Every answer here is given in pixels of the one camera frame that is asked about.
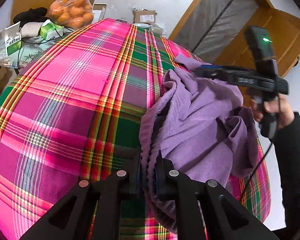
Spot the black cloth bundle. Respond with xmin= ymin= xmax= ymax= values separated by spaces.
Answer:
xmin=12 ymin=7 xmax=48 ymax=27

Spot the green white medicine box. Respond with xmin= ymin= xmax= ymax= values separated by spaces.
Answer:
xmin=0 ymin=22 xmax=22 ymax=56

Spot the brown cardboard parcel box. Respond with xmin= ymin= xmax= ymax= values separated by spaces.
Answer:
xmin=133 ymin=7 xmax=157 ymax=24

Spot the pink plaid tablecloth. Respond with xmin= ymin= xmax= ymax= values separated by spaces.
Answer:
xmin=0 ymin=17 xmax=271 ymax=240

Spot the person's right hand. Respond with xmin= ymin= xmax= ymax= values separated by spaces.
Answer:
xmin=250 ymin=94 xmax=295 ymax=129

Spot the green white carton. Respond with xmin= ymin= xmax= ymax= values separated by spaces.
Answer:
xmin=40 ymin=20 xmax=64 ymax=41

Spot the white cloth bundle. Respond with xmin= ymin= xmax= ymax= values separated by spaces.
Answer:
xmin=20 ymin=22 xmax=43 ymax=38

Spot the white open box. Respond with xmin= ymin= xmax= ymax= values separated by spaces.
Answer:
xmin=93 ymin=3 xmax=107 ymax=23

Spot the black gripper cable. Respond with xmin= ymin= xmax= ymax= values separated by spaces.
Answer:
xmin=238 ymin=94 xmax=282 ymax=203

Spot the purple garment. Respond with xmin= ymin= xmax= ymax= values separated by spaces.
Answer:
xmin=139 ymin=54 xmax=258 ymax=233

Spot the person's right forearm black sleeve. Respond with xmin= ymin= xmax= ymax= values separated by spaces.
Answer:
xmin=274 ymin=112 xmax=300 ymax=239

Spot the bag of oranges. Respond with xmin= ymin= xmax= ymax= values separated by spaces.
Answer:
xmin=48 ymin=0 xmax=94 ymax=29

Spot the wooden door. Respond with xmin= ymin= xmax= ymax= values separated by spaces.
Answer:
xmin=169 ymin=0 xmax=300 ymax=77

